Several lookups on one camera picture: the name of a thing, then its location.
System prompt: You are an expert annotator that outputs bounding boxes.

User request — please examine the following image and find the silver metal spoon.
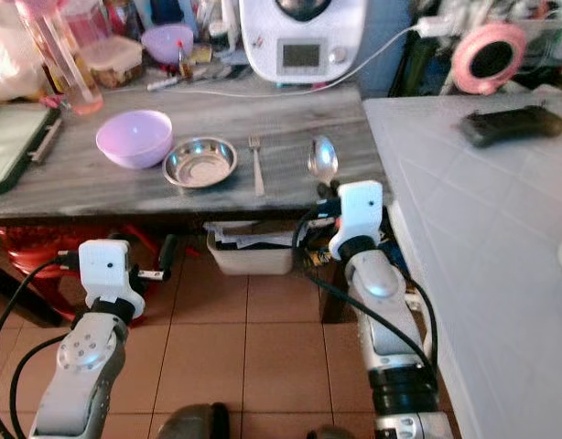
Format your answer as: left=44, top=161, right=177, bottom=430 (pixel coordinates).
left=308, top=135, right=340, bottom=187

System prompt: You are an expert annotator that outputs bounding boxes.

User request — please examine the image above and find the silver metal fork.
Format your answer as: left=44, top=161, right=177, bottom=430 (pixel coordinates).
left=247, top=134, right=266, bottom=197

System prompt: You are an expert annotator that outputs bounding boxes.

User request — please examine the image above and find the white plastic bin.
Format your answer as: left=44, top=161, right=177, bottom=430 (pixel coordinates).
left=205, top=220, right=306, bottom=276

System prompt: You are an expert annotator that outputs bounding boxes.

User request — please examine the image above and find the stainless steel bowl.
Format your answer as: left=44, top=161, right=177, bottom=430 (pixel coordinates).
left=163, top=136, right=238, bottom=189

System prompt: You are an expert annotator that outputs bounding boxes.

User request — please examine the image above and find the large purple plastic bowl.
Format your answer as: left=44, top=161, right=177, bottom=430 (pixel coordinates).
left=95, top=110, right=174, bottom=170

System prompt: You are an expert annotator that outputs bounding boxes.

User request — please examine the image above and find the red plastic stool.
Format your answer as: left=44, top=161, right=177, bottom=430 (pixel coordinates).
left=0, top=225, right=99, bottom=327

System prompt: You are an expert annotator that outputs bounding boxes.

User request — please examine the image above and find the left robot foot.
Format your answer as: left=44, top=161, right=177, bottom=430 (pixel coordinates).
left=158, top=403, right=232, bottom=439

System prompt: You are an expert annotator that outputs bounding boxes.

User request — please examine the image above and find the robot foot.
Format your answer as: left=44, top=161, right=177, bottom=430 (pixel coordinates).
left=158, top=403, right=232, bottom=439
left=304, top=424, right=355, bottom=439

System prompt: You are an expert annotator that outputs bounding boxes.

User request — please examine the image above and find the white kitchen appliance with screen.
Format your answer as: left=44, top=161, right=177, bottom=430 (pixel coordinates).
left=238, top=0, right=370, bottom=88

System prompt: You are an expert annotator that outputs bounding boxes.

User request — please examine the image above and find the white marker pen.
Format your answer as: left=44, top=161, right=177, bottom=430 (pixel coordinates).
left=146, top=76, right=187, bottom=92

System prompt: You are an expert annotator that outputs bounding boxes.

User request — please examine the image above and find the green glass board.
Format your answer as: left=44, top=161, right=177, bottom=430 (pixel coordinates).
left=0, top=102, right=64, bottom=196

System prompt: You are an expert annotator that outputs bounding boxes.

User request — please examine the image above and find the black flat case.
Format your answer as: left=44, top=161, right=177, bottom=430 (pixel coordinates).
left=460, top=104, right=562, bottom=149

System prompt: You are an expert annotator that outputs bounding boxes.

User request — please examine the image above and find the clear plastic food container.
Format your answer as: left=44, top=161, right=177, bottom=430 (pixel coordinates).
left=87, top=35, right=145, bottom=89

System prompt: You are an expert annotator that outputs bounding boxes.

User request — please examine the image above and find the white power adapter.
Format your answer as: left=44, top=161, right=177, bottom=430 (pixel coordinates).
left=414, top=16, right=458, bottom=39

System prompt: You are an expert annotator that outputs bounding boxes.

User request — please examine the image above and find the small purple bowl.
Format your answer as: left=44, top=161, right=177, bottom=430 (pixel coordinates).
left=141, top=24, right=196, bottom=66

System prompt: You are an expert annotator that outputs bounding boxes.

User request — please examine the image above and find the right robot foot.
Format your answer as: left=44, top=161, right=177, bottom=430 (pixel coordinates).
left=304, top=424, right=355, bottom=439

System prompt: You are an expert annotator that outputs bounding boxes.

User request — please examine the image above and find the pink clear water bottle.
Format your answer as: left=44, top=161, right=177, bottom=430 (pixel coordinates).
left=14, top=0, right=104, bottom=116

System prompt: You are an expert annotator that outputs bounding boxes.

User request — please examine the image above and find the white plastic bag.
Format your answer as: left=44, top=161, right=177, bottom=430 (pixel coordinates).
left=0, top=22, right=49, bottom=102

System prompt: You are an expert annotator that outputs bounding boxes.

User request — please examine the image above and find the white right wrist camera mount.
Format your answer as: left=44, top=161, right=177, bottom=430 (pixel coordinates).
left=328, top=180, right=385, bottom=261

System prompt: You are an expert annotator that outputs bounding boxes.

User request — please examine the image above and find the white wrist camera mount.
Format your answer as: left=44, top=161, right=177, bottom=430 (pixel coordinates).
left=77, top=240, right=147, bottom=319
left=328, top=180, right=385, bottom=261

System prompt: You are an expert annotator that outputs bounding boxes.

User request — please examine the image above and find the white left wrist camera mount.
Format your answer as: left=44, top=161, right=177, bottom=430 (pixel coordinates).
left=77, top=240, right=147, bottom=319

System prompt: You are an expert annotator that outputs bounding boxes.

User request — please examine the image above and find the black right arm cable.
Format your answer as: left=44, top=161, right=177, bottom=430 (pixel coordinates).
left=292, top=209, right=440, bottom=378

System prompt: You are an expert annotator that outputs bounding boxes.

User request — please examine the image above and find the pink round ring object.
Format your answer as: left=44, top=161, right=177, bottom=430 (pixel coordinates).
left=450, top=22, right=528, bottom=97

